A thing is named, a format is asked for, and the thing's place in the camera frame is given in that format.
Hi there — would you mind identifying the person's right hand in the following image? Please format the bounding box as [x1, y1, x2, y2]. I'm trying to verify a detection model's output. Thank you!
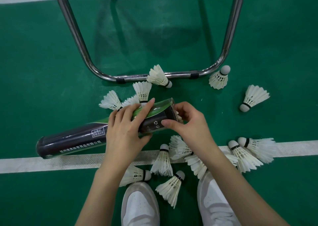
[161, 101, 225, 171]

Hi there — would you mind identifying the person's left hand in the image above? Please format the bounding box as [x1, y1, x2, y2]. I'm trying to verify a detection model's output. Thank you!
[95, 97, 156, 177]

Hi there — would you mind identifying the green tube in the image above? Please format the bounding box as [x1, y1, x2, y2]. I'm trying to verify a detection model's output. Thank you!
[36, 98, 177, 159]

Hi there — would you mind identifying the black chair with chrome frame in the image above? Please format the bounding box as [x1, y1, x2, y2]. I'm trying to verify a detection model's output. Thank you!
[51, 0, 248, 83]

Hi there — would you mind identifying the pile of white shuttlecocks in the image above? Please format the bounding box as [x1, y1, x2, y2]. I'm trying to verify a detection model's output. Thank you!
[98, 64, 277, 209]

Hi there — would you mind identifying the person's right forearm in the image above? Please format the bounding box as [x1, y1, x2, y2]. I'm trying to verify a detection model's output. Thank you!
[205, 155, 290, 226]

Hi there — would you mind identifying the person's right shoe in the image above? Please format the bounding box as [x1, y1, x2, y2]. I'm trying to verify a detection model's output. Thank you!
[197, 171, 241, 226]

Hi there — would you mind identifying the person's shoe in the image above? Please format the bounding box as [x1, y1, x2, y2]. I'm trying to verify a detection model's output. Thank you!
[121, 182, 160, 226]
[197, 171, 241, 226]

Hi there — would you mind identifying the person's left shoe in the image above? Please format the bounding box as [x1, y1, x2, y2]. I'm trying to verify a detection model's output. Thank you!
[121, 182, 160, 226]

